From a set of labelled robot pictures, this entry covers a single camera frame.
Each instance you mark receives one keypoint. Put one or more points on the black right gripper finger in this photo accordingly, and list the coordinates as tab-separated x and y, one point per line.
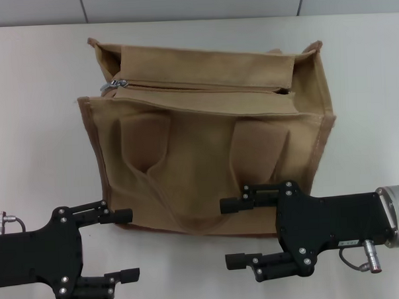
235	205
274	268

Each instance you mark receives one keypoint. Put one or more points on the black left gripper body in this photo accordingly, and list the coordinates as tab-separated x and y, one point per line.
35	256

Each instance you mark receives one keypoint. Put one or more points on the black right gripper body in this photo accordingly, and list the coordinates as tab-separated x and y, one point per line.
328	220

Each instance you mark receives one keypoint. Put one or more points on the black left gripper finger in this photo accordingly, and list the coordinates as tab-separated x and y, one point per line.
123	215
93	288

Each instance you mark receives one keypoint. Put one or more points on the khaki fabric food bag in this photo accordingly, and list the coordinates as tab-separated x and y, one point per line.
192	140

